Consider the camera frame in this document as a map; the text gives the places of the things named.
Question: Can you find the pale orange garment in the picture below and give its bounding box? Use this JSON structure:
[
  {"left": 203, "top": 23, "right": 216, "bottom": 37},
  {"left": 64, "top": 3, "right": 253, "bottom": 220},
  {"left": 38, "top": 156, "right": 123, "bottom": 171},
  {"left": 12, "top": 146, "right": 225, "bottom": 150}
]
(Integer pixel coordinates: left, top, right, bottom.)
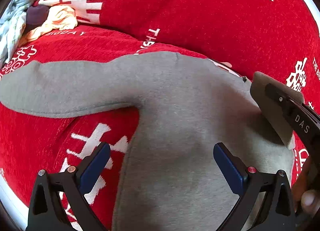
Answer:
[{"left": 18, "top": 5, "right": 78, "bottom": 47}]

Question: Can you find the dark purple garment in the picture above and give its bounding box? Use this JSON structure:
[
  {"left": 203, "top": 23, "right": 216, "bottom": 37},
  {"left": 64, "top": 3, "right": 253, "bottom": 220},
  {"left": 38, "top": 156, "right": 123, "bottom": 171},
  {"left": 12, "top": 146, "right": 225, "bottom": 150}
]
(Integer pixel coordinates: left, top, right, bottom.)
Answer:
[{"left": 27, "top": 5, "right": 49, "bottom": 26}]

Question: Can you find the grey knit sweater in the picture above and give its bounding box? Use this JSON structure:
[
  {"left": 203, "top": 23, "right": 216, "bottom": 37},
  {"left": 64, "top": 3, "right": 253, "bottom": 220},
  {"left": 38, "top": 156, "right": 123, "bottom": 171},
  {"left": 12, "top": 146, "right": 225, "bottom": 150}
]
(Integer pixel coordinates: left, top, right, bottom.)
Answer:
[{"left": 1, "top": 51, "right": 294, "bottom": 230}]

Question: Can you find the red wedding bed cover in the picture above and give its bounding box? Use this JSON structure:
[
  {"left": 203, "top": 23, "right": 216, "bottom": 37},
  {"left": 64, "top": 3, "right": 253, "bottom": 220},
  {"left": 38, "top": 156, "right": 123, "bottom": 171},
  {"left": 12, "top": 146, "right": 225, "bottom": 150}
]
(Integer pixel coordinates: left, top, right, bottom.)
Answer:
[{"left": 1, "top": 0, "right": 319, "bottom": 230}]

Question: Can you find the light blue floral quilt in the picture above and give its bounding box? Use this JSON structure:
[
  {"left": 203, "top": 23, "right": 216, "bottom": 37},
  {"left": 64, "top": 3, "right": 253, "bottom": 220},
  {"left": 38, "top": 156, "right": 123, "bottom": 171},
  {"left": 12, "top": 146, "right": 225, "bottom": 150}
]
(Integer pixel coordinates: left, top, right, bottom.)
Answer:
[{"left": 1, "top": 0, "right": 35, "bottom": 66}]

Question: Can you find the right hand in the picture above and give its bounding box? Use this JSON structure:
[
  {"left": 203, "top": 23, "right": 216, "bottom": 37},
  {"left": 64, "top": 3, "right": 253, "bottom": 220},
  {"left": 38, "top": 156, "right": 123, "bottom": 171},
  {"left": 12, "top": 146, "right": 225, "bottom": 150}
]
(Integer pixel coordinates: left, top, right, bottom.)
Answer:
[{"left": 291, "top": 156, "right": 319, "bottom": 216}]

